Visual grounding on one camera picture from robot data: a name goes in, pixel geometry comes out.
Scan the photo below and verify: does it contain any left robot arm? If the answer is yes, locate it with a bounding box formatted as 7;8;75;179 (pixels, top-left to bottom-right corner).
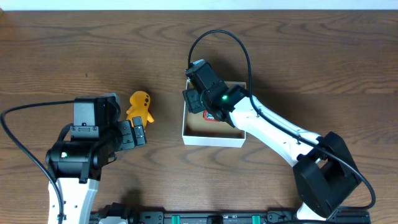
46;116;146;223

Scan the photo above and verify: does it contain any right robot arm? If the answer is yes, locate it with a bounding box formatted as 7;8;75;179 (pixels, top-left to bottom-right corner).
183;81;363;221

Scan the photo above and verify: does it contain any yellow rubber figure toy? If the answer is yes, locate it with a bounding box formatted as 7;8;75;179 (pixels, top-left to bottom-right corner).
126;91;154;127

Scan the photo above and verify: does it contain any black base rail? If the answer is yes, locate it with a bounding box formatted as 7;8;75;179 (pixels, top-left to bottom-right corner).
88;203;371;224

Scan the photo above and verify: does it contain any red toy truck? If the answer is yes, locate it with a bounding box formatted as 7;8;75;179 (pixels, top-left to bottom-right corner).
203;110;218;122

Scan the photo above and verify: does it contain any white cardboard box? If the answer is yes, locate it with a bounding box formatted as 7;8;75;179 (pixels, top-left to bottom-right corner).
182;79;248;149

